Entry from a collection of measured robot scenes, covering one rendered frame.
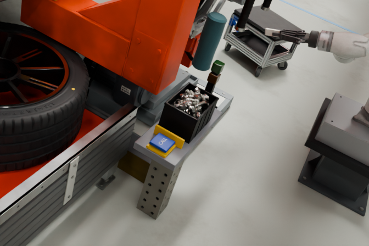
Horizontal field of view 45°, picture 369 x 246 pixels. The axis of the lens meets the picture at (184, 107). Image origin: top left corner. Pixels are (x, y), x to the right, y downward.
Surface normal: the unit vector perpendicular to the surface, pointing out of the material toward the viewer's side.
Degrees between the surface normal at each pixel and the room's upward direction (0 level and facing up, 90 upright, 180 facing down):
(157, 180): 90
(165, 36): 90
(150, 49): 90
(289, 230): 0
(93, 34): 90
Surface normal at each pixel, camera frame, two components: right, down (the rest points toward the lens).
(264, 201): 0.27, -0.78
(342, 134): -0.43, 0.43
